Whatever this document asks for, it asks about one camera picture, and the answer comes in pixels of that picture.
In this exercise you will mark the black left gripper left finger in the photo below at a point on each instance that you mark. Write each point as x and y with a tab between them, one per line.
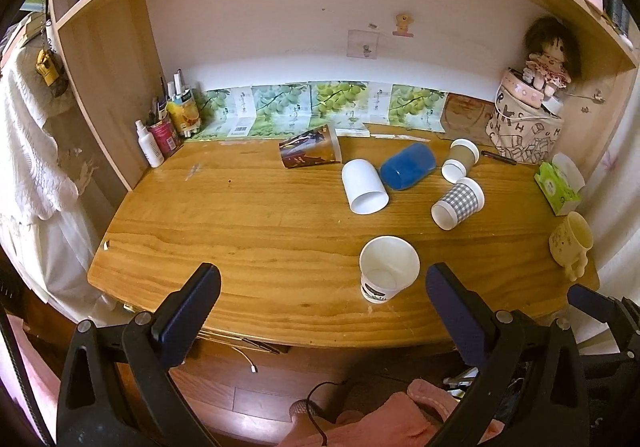
92	405

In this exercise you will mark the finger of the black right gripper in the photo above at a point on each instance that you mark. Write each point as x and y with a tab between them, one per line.
552	409

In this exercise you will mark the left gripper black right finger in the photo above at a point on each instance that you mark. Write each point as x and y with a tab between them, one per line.
622	318

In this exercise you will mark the white panda paper cup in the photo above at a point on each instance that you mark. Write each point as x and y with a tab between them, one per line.
388	265

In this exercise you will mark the grey checked paper cup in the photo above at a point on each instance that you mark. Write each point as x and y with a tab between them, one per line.
462	200

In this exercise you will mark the brown sleeve paper cup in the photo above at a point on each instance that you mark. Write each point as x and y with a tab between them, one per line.
462	156

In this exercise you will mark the white plastic cup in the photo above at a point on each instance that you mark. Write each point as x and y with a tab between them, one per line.
363	187

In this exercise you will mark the blue plastic cup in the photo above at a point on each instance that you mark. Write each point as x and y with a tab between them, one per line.
408	167

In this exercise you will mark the dark printed paper cup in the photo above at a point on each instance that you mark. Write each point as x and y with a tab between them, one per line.
314	147

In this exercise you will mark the cream ceramic mug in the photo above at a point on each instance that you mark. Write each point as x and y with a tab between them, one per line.
569	245

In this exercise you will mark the pink clothed leg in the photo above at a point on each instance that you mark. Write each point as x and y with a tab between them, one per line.
408	418

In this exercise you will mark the green tissue pack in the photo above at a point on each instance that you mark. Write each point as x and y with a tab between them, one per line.
561	182

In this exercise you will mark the white hanging cloth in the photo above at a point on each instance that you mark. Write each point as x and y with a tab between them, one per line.
55	199

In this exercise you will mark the black pen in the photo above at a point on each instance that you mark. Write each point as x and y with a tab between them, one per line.
497	157

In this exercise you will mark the letter print fabric bag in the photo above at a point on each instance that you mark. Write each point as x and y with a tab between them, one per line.
520	128

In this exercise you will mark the white spray bottle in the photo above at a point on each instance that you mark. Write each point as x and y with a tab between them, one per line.
148	145

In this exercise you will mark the red tin can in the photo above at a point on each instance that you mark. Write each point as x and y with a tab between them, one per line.
165	136

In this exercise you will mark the brown haired doll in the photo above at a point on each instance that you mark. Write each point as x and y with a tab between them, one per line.
553	58

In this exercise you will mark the green grape poster strip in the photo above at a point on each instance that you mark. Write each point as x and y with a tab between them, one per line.
272	112

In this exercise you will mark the wooden shelf unit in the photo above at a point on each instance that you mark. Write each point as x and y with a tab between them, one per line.
118	53

